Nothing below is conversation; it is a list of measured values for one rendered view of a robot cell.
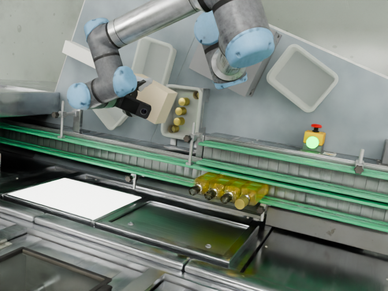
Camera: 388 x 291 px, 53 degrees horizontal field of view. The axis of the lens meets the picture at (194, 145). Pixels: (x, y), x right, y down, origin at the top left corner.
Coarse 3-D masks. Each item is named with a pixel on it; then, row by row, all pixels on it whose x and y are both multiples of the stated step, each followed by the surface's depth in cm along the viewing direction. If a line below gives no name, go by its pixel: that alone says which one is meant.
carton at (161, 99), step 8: (144, 88) 138; (152, 88) 136; (160, 88) 136; (168, 88) 141; (144, 96) 138; (152, 96) 137; (160, 96) 136; (168, 96) 136; (152, 104) 137; (160, 104) 136; (168, 104) 139; (152, 112) 137; (160, 112) 137; (168, 112) 142; (152, 120) 138; (160, 120) 140
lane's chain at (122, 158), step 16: (0, 128) 203; (32, 128) 194; (48, 144) 191; (64, 144) 187; (112, 144) 176; (112, 160) 177; (128, 160) 173; (144, 160) 170; (192, 176) 162; (272, 192) 149; (288, 192) 146; (304, 192) 144; (336, 208) 140; (352, 208) 138; (368, 208) 136
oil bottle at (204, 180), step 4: (208, 172) 150; (200, 176) 143; (204, 176) 144; (208, 176) 144; (212, 176) 145; (216, 176) 146; (220, 176) 149; (196, 180) 138; (200, 180) 138; (204, 180) 138; (208, 180) 139; (212, 180) 142; (200, 184) 137; (204, 184) 137; (208, 184) 139; (204, 188) 137; (200, 192) 138; (204, 192) 138
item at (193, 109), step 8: (176, 88) 171; (184, 88) 163; (192, 88) 161; (176, 96) 172; (184, 96) 171; (192, 96) 169; (200, 96) 160; (176, 104) 173; (192, 104) 170; (200, 104) 161; (192, 112) 170; (200, 112) 162; (168, 120) 171; (192, 120) 171; (184, 128) 173; (168, 136) 168; (176, 136) 167; (184, 136) 167
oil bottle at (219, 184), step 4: (224, 176) 148; (228, 176) 148; (216, 180) 141; (220, 180) 141; (224, 180) 142; (228, 180) 143; (232, 180) 145; (212, 184) 136; (216, 184) 136; (220, 184) 136; (224, 184) 137; (208, 188) 136; (216, 188) 135; (220, 188) 135; (220, 192) 135; (216, 196) 135; (220, 196) 135
